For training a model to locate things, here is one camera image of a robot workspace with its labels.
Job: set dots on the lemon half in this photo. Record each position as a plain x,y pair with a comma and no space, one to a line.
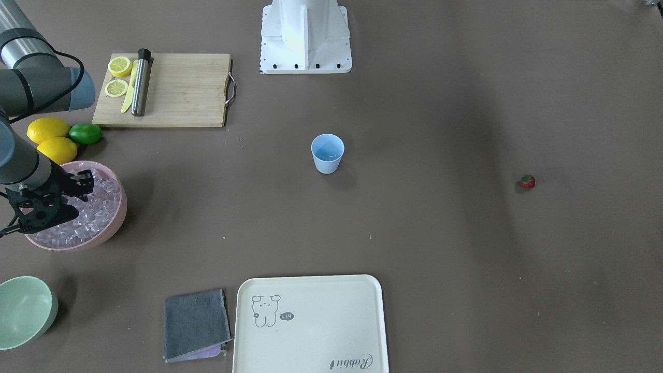
116,88
120,66

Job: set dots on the cream rabbit tray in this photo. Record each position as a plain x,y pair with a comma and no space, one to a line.
310,324

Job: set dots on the lower yellow lemon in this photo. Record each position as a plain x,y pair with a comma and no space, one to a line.
61,150

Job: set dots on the upper yellow lemon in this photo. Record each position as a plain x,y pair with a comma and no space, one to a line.
43,129

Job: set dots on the green bowl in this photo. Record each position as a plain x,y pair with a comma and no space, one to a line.
28,309

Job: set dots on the pink bowl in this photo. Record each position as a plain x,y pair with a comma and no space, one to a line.
116,217

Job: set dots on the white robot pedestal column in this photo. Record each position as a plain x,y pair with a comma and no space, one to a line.
306,25

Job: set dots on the green lime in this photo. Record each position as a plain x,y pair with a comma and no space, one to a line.
85,134

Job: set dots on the yellow lemon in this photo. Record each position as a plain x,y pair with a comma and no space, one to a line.
61,150
43,129

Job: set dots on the pile of clear ice cubes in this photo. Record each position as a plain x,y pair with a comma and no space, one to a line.
93,217

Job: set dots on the red strawberry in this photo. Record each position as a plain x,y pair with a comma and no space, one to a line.
528,181

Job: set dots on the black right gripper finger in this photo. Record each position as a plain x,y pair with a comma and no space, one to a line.
81,184

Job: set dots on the upper lemon half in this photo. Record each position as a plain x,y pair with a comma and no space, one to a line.
120,66

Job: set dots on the yellow plastic knife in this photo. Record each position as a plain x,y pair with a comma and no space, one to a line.
128,100

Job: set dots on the grey folded cloth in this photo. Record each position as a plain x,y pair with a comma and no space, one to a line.
196,326

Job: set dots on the lower lemon half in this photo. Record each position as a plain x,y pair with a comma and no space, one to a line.
116,88

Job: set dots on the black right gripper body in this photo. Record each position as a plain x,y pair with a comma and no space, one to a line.
63,185

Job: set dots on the blue cup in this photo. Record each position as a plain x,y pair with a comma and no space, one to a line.
327,141

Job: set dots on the wooden cutting board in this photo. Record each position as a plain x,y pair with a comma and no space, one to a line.
185,90

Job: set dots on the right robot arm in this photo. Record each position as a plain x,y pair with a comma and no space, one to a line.
34,81

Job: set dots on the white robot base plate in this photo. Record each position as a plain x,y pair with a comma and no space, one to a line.
334,57

